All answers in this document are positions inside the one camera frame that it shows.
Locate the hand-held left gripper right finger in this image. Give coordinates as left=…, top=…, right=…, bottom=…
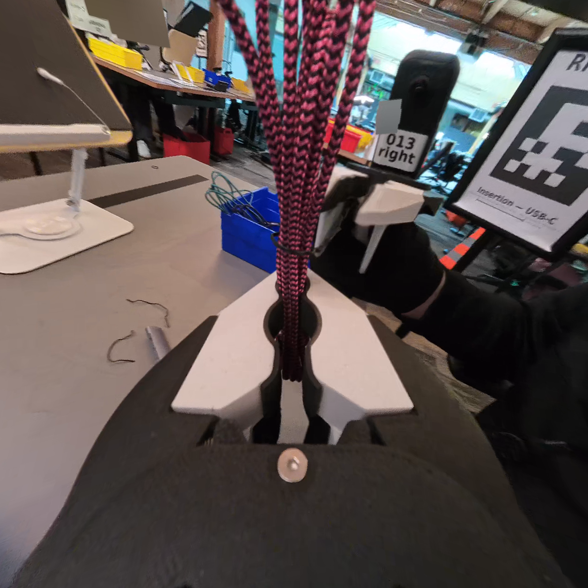
left=301, top=270, right=414, bottom=445

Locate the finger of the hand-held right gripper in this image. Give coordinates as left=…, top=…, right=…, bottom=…
left=355, top=180, right=424, bottom=227
left=315, top=164, right=368, bottom=255

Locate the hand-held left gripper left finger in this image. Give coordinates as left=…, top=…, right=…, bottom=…
left=171, top=271, right=283, bottom=444

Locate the pink braided usb-c cable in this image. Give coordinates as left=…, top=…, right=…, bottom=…
left=216, top=0, right=377, bottom=382

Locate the person's right forearm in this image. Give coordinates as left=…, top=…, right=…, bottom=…
left=397, top=271, right=588, bottom=396

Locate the grey usb plug adapter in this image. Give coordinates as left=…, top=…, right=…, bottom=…
left=146, top=325, right=172, bottom=364

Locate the person's right hand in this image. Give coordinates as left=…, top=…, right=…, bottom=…
left=312, top=220, right=446, bottom=318

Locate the black sign easel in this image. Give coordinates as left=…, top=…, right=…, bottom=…
left=452, top=227, right=506, bottom=276

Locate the black thread scrap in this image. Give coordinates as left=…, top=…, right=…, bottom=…
left=126, top=299, right=171, bottom=328
left=108, top=330, right=137, bottom=364

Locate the black framed marker sign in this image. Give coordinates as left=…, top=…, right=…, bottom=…
left=443, top=28, right=588, bottom=258

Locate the white adjustable stand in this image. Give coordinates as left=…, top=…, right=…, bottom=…
left=0, top=147, right=135, bottom=275

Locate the wooden workbench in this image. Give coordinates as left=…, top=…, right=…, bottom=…
left=92, top=55, right=258, bottom=138

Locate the teal braided cable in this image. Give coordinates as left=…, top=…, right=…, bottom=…
left=204, top=172, right=278, bottom=228

